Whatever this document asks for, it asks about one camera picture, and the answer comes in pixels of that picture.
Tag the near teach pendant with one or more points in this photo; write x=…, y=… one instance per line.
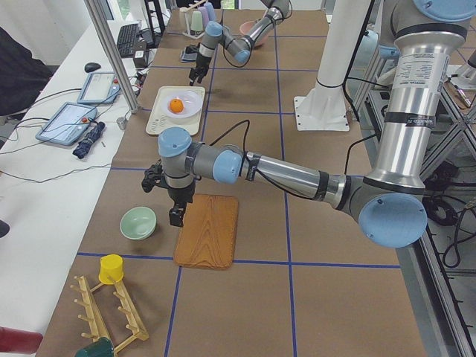
x=68, y=124

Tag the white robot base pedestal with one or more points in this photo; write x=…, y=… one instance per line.
x=324, y=107

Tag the red bottle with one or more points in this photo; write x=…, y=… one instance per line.
x=20, y=341

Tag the black computer mouse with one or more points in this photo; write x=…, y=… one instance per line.
x=91, y=66

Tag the yellow cup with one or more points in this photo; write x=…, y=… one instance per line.
x=111, y=269

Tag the white wire cup rack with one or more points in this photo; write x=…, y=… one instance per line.
x=193, y=33

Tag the purple cup on rack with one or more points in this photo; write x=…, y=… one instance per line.
x=208, y=12

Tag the green cup on rack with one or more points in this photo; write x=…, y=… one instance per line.
x=196, y=22

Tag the wooden cup rack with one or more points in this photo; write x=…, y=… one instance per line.
x=109, y=312

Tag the small black box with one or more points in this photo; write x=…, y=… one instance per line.
x=141, y=58

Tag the far teach pendant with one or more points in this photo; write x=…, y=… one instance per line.
x=99, y=88

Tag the green bowl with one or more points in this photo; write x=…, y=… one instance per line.
x=138, y=223

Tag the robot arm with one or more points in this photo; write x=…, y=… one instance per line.
x=387, y=202
x=239, y=47

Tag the white plate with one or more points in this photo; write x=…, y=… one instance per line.
x=191, y=100

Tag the black keyboard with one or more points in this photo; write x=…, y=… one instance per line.
x=127, y=37

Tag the cream bear tray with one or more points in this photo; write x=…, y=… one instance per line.
x=159, y=121

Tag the teach pendant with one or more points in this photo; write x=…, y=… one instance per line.
x=99, y=88
x=68, y=124

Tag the grey folded cloth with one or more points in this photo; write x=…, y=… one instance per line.
x=188, y=58

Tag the orange fruit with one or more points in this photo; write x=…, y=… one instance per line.
x=176, y=106

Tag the dark green cup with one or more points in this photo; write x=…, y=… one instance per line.
x=100, y=348

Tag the wooden cutting board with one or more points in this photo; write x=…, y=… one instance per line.
x=208, y=237

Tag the aluminium frame post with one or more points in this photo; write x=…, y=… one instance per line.
x=107, y=41

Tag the folded dark umbrella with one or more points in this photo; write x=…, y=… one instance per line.
x=85, y=145

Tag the pink bowl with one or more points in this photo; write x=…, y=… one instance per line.
x=258, y=33

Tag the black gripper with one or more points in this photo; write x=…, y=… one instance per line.
x=201, y=61
x=180, y=194

